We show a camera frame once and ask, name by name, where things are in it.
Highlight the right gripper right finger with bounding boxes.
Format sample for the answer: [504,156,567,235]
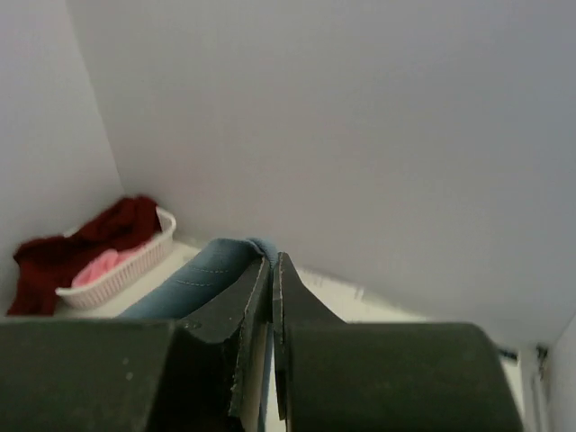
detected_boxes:
[272,253,524,431]

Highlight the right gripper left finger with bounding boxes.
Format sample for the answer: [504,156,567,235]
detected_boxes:
[1,258,269,431]

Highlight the teal blue t shirt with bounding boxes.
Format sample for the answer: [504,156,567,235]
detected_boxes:
[119,238,278,320]

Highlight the pink t shirt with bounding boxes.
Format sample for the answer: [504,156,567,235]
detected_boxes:
[71,247,140,288]

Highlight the white plastic laundry basket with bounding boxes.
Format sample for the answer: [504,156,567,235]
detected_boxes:
[56,207,176,310]

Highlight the dark red t shirt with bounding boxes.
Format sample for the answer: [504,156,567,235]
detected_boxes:
[7,195,160,316]

